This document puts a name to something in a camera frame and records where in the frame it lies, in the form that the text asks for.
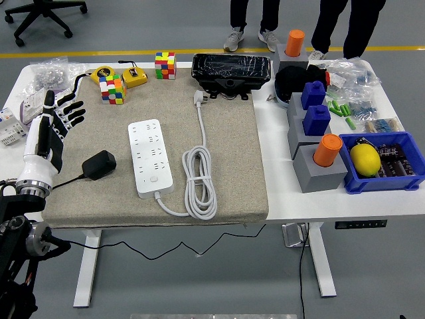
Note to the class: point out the black cap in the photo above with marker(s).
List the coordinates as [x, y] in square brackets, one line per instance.
[289, 81]

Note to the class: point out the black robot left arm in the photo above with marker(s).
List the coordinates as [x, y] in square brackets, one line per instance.
[18, 252]

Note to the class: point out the small metal clip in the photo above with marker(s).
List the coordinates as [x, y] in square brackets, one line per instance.
[271, 97]

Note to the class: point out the square yellow tape measure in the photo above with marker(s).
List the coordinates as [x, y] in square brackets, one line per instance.
[133, 78]

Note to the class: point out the white table leg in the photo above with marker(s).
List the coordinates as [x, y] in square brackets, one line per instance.
[321, 259]
[84, 272]

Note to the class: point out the orange cylinder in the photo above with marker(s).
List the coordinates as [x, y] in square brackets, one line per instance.
[295, 41]
[327, 149]

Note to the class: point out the yellow lemon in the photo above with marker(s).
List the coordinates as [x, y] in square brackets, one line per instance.
[365, 161]

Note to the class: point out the blue square peg block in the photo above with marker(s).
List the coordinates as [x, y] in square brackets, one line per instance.
[316, 121]
[312, 96]

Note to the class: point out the clear bag of resistors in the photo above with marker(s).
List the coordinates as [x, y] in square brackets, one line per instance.
[382, 125]

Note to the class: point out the white power strip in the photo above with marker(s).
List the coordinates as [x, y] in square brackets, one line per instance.
[151, 159]

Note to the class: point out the grey-brown fabric mat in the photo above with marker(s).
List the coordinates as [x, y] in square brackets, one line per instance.
[225, 149]

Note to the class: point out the round yellow tape measure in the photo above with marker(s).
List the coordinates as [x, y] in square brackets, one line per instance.
[102, 74]

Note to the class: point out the black fabric bundle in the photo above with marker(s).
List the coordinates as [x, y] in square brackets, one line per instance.
[317, 76]

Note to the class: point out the purple plastic tray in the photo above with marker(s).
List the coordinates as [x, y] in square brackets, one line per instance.
[25, 121]

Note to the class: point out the silver box under table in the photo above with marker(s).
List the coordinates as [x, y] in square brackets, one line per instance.
[293, 234]

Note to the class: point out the small clear bag blue parts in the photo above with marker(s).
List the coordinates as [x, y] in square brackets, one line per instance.
[362, 108]

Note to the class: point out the blue plastic bin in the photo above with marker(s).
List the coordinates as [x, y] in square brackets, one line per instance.
[382, 184]

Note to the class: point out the dark capacitor pile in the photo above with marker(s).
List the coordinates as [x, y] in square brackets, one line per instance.
[395, 163]

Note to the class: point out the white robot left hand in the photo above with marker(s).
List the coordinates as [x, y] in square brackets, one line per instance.
[43, 146]

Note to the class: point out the large clear component bag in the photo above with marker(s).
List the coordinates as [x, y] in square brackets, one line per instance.
[355, 71]

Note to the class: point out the white circuit breaker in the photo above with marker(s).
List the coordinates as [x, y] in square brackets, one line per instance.
[8, 121]

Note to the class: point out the green cylinder piece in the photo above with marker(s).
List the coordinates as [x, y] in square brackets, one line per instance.
[330, 106]
[347, 109]
[336, 108]
[350, 123]
[342, 110]

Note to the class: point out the clear bag of screws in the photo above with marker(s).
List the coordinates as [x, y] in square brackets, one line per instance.
[48, 74]

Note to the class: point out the black table control panel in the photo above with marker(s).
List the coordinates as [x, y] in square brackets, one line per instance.
[360, 224]

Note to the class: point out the black mounting bracket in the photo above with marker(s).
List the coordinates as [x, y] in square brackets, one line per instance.
[229, 84]

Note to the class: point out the black office chair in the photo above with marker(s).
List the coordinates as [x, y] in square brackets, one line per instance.
[44, 6]

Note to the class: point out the grey block with round hole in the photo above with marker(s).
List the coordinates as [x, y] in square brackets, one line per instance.
[318, 179]
[282, 61]

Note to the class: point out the black plastic-wrapped tray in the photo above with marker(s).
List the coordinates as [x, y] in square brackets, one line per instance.
[230, 68]

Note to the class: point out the white wall socket box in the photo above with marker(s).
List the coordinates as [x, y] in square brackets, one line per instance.
[33, 104]
[61, 94]

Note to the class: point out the person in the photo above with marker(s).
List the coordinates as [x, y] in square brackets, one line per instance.
[239, 13]
[362, 26]

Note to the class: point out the black power adapter plug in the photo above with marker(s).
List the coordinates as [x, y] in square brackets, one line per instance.
[99, 165]

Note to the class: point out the multicolour puzzle cube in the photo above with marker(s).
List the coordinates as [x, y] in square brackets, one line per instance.
[165, 65]
[113, 89]

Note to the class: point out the grey block with square hole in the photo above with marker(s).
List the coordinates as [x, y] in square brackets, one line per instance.
[293, 108]
[295, 136]

